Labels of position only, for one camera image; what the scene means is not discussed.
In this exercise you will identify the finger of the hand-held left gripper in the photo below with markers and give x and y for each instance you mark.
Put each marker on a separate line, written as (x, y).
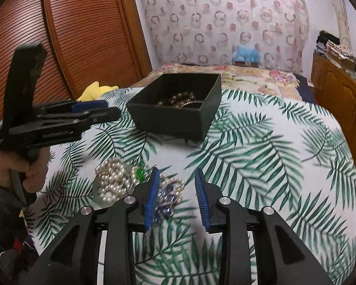
(89, 106)
(104, 115)

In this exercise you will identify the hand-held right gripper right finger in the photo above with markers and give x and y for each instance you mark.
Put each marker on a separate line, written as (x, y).
(202, 204)

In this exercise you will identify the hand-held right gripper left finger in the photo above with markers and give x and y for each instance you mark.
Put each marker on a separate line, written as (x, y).
(150, 204)

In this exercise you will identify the black jewelry box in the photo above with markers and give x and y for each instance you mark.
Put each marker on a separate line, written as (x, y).
(169, 118)

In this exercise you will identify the person's left forearm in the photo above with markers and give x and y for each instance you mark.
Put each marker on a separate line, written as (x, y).
(1, 202)

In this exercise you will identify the green bead jewelry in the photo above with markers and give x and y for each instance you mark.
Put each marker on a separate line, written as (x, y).
(141, 174)

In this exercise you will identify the person's left hand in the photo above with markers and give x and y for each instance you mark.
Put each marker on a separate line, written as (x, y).
(35, 172)

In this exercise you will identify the yellow cloth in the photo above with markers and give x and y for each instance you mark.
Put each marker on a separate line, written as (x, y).
(92, 92)

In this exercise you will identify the leaf-print blanket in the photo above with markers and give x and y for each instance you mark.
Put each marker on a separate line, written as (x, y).
(255, 169)

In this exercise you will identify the wooden slatted wardrobe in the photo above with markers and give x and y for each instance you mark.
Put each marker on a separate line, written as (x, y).
(86, 29)

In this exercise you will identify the dark bangle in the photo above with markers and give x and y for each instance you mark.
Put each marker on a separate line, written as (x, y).
(192, 104)

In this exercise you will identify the person's dark clothing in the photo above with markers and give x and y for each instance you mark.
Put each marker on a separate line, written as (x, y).
(14, 261)

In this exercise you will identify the blue plastic packet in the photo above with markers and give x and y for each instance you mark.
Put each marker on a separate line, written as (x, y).
(246, 55)

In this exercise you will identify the wooden cabinet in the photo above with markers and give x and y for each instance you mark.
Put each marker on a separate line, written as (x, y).
(341, 101)

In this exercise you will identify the stack of folded fabrics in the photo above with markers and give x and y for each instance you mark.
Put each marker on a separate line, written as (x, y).
(333, 46)

